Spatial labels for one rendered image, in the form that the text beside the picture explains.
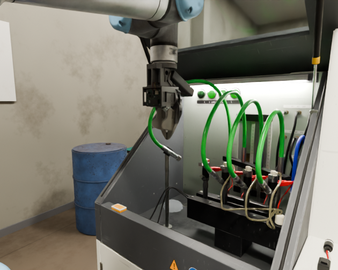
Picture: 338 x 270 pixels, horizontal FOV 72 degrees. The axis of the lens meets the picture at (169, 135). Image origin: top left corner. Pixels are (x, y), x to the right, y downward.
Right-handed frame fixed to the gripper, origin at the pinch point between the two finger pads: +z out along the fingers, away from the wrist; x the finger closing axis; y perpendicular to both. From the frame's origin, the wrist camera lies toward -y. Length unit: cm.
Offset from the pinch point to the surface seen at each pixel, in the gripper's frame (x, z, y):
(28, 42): -229, -70, -49
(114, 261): -23, 50, 4
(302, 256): 35.8, 26.5, -6.3
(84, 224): -163, 113, -63
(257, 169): 24.0, 7.6, -7.1
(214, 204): 5.9, 26.5, -18.4
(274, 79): 15, -19, -47
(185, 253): 9.3, 31.8, 4.0
